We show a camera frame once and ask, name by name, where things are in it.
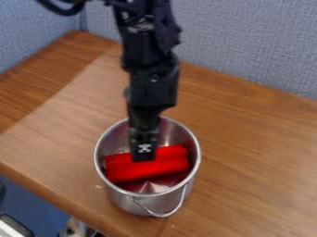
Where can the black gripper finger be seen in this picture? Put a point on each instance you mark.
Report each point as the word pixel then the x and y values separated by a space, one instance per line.
pixel 143 142

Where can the stainless steel pot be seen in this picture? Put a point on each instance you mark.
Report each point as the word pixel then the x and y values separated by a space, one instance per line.
pixel 148 188

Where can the red plastic block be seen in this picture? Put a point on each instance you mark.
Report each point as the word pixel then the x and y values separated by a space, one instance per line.
pixel 171 160

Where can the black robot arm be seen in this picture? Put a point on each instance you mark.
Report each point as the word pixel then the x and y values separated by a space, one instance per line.
pixel 150 35

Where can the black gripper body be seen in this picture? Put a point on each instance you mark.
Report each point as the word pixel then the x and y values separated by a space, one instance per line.
pixel 151 90

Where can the grey device under table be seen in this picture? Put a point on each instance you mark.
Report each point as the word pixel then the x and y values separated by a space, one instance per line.
pixel 11 228

